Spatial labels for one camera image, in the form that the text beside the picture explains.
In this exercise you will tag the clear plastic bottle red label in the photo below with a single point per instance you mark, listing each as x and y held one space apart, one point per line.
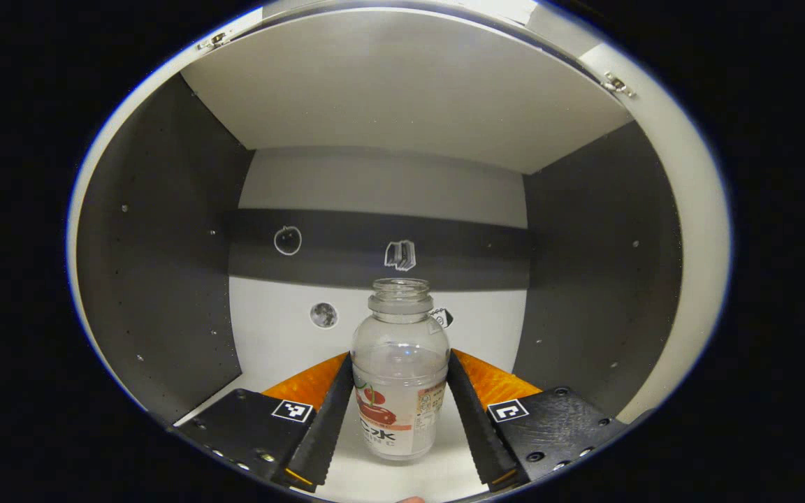
399 363

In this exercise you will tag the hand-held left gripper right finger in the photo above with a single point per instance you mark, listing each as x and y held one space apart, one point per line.
476 426

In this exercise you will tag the white and grey cabinet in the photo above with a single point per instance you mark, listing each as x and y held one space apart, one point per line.
388 91

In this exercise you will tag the white cabinet door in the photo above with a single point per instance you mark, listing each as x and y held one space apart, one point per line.
699 230

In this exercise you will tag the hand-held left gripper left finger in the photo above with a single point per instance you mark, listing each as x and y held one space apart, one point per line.
325 433

